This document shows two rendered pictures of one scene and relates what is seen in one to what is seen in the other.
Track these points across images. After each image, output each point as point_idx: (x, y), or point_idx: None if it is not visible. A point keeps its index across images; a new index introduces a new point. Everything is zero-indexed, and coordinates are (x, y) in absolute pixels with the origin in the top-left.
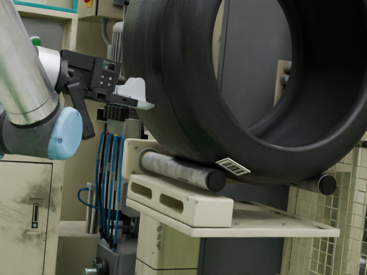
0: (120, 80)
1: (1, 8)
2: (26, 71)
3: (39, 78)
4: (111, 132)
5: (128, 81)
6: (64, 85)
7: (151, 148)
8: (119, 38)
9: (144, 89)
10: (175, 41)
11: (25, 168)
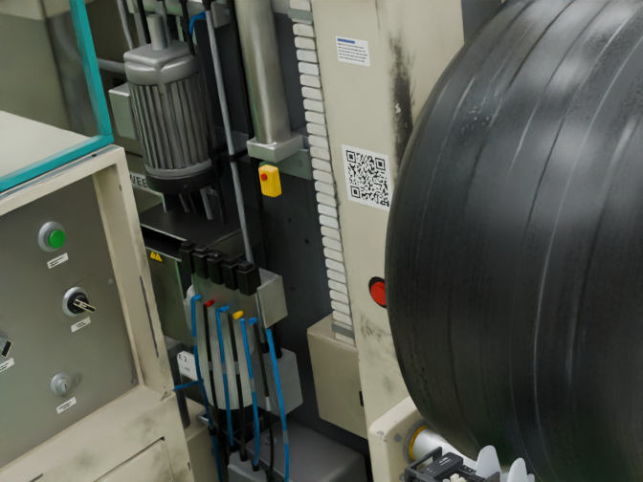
0: (184, 179)
1: None
2: None
3: None
4: (214, 299)
5: (480, 458)
6: None
7: (418, 420)
8: (156, 97)
9: (525, 472)
10: (606, 408)
11: (125, 476)
